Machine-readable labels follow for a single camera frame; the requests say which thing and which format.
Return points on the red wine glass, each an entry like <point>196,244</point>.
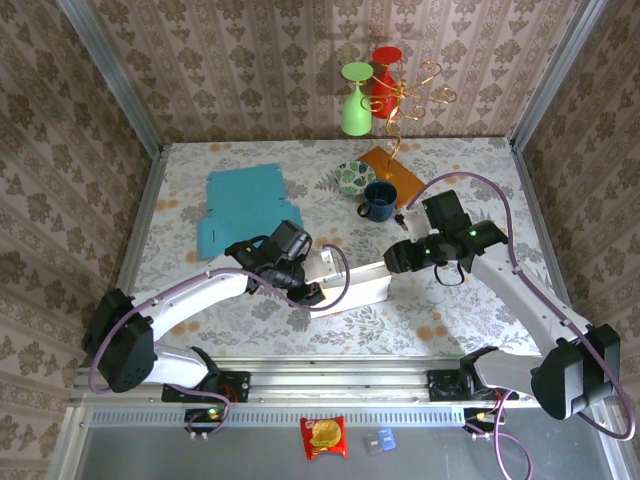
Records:
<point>385,87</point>

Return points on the dark blue mug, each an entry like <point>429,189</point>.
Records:
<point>380,200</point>

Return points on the green leaf pattern bowl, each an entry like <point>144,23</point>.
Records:
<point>355,176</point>

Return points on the green wine glass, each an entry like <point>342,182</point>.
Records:
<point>354,112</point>

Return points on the small blue packet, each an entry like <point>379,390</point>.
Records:
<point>387,438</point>

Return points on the floral tablecloth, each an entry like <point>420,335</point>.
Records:
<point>280,330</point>

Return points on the teal paper box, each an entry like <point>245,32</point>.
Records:
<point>240,210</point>

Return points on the white paper box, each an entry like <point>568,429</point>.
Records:
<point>365,290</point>

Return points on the red snack packet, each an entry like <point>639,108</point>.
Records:
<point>324,437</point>

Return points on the aluminium frame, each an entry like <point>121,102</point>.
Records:
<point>340,382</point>

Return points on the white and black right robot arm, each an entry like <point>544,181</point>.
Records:
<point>520,300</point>

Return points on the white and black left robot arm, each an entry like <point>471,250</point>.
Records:
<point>200,297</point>

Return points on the small grey packet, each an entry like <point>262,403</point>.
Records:
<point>371,443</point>

